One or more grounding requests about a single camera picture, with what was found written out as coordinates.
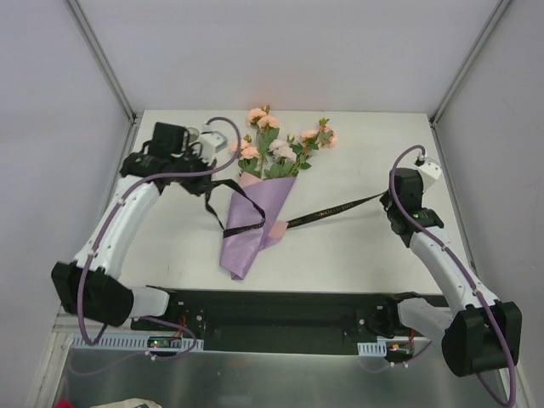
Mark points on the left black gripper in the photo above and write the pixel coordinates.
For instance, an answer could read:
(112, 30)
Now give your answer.
(197, 183)

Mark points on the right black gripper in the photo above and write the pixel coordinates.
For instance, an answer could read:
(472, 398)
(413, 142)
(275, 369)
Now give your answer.
(389, 206)

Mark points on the black printed ribbon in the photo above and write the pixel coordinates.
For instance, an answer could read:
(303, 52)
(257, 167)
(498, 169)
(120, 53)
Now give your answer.
(296, 222)

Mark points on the pink artificial flower bunch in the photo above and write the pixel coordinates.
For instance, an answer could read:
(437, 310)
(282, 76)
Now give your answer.
(266, 155)

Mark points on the purple wrapping paper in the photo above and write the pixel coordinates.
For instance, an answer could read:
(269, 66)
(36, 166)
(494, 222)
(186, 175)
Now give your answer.
(253, 222)

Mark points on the pink wrapping paper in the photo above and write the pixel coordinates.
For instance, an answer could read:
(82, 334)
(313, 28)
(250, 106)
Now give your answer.
(278, 230)

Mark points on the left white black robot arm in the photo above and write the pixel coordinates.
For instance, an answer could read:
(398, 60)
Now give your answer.
(89, 285)

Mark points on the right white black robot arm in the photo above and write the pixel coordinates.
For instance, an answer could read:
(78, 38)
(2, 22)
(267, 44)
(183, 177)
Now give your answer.
(481, 333)

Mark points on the white ribbed ceramic vase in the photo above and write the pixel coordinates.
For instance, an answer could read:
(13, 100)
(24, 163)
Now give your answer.
(193, 134)

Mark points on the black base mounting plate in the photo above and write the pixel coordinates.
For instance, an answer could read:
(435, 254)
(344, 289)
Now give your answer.
(280, 322)

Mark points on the beige cloth bag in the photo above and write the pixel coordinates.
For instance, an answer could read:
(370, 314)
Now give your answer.
(130, 403)

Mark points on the red cloth item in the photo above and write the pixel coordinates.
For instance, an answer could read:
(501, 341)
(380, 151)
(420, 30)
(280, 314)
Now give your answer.
(64, 404)

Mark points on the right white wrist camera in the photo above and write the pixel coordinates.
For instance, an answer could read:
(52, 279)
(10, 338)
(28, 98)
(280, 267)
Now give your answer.
(429, 170)

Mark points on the right white cable duct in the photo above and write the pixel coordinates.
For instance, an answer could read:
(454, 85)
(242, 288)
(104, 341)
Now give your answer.
(377, 349)

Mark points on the white cable duct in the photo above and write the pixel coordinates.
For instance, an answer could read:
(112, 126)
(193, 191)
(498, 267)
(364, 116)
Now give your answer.
(377, 349)
(141, 343)

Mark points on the left white cable duct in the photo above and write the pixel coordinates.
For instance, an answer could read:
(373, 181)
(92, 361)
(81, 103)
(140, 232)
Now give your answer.
(141, 343)

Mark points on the right aluminium frame post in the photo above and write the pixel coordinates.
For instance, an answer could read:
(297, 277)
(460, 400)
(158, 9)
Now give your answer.
(496, 17)

